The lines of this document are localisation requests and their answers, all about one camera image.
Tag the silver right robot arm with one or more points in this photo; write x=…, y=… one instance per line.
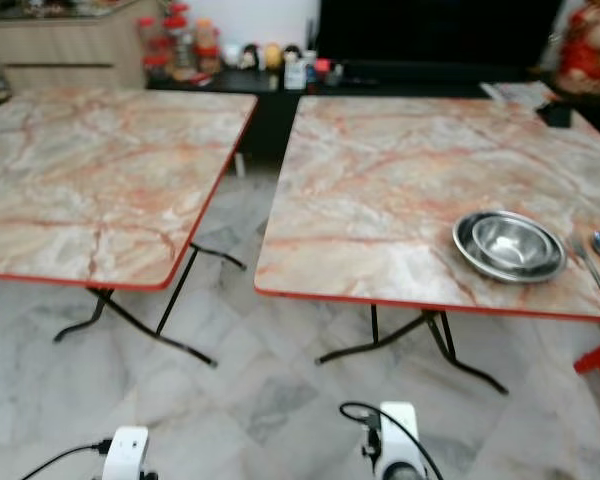
x=405, y=473

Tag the stainless steel bowl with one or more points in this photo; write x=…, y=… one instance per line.
x=510, y=246

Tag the slim silver metal utensil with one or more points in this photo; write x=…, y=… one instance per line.
x=598, y=280

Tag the small white printed box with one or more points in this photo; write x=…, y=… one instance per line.
x=296, y=76

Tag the small black box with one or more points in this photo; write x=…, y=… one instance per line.
x=556, y=114

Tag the printed magazine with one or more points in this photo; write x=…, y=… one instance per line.
x=518, y=94

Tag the small red object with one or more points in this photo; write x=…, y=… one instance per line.
x=322, y=66

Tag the dark doll figurine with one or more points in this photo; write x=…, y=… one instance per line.
x=294, y=53

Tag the yellow doll figurine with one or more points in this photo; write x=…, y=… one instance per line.
x=272, y=56

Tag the black haired doll figurine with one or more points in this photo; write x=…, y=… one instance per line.
x=251, y=57

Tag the white round doll figurine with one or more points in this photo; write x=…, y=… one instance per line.
x=232, y=56

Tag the small clear jar red lid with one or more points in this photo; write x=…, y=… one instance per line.
x=208, y=61
x=152, y=68

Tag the black flat television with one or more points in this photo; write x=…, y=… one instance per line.
x=440, y=30

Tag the large clear jar red lid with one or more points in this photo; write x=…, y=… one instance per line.
x=180, y=47

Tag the orange filled clear jar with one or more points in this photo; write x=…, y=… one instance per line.
x=206, y=33

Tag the red and gold statue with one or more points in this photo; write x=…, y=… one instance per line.
x=590, y=50

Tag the medium clear jar red lid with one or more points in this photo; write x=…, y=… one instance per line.
x=147, y=37

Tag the flat red lidded jar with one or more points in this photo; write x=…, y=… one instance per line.
x=178, y=8

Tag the light wooden drawer cabinet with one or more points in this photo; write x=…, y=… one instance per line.
x=70, y=55

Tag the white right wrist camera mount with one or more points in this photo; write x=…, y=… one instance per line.
x=399, y=432

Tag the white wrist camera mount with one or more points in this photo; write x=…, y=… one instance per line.
x=399, y=432
x=126, y=451

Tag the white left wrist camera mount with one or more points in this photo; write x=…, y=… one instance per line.
x=126, y=451

